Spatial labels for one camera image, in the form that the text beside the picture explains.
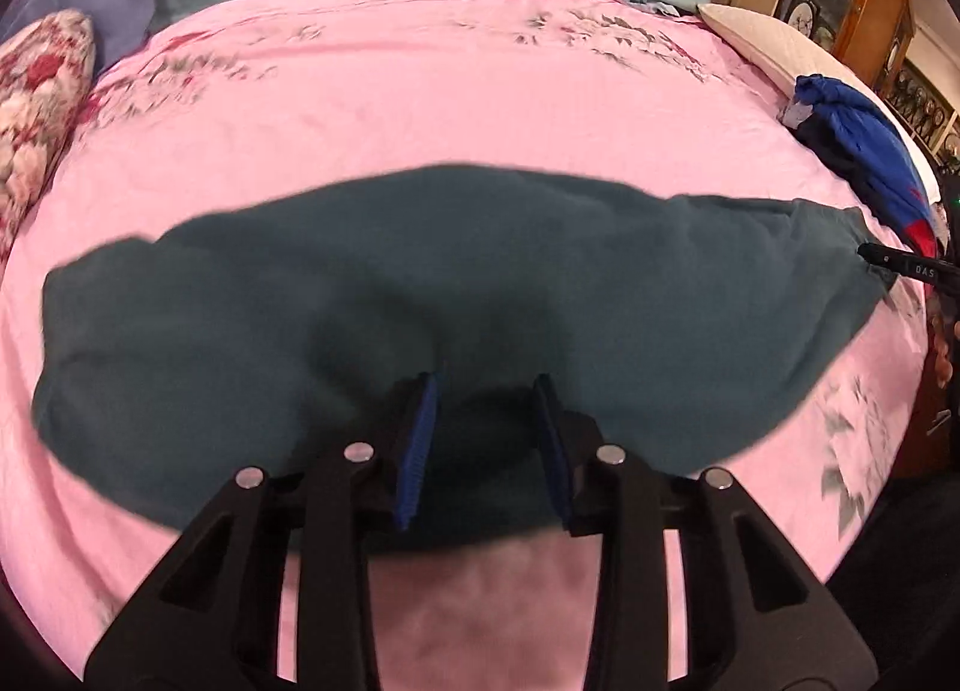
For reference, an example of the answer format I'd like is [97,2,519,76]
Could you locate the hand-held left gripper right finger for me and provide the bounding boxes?
[534,374,878,691]

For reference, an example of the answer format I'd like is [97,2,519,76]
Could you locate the white pillow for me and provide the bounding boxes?
[697,2,942,204]

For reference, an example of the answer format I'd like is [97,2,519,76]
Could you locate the pink floral bedsheet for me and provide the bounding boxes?
[0,0,946,691]

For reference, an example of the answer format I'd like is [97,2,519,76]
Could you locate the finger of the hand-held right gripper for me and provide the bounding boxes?
[857,243,942,281]

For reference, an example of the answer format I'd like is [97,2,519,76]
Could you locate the blue garment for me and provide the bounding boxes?
[793,73,942,261]

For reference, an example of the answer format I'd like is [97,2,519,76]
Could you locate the dark green pants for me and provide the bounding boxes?
[31,164,901,557]

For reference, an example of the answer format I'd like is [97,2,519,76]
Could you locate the red floral quilt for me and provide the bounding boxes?
[0,8,98,272]

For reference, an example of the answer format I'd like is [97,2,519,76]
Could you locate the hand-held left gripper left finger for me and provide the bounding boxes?
[82,372,440,691]

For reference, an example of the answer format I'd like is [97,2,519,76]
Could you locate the dark garment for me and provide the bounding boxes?
[795,116,912,227]

